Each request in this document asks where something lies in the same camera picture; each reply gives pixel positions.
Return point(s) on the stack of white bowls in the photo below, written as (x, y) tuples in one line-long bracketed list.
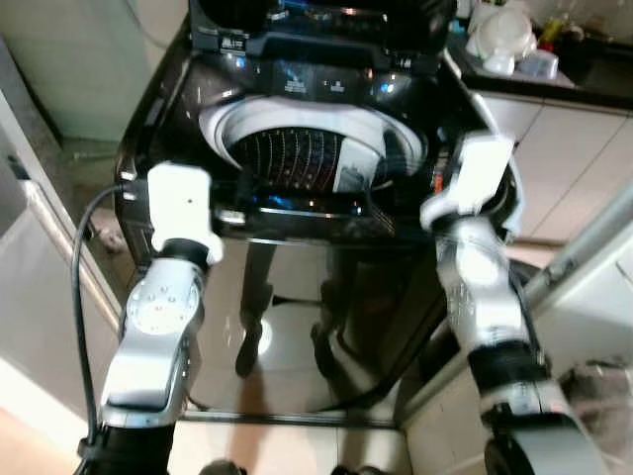
[(502, 35)]

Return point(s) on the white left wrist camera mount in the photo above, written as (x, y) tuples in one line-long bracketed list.
[(183, 203)]

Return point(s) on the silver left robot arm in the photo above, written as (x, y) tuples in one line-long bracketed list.
[(158, 327)]

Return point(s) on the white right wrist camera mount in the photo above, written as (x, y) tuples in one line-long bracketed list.
[(477, 168)]

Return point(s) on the clear plastic container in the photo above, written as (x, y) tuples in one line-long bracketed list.
[(537, 65)]

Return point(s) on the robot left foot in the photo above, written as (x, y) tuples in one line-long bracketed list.
[(223, 468)]

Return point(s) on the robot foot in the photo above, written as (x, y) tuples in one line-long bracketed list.
[(348, 469), (223, 468)]

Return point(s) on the black top-load washing machine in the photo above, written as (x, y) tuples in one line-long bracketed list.
[(326, 287)]

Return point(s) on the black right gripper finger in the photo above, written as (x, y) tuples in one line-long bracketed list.
[(393, 158)]

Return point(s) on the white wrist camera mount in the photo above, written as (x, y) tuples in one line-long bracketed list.
[(477, 168), (183, 203)]

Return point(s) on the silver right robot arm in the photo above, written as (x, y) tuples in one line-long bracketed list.
[(485, 297)]

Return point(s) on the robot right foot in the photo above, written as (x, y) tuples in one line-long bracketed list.
[(348, 469)]

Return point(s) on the white kitchen cabinet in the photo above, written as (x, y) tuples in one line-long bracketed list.
[(564, 158)]

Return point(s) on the black washer lid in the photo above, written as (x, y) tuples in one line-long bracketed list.
[(297, 15)]

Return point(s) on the yellow bottle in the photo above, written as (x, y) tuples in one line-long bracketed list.
[(552, 30)]

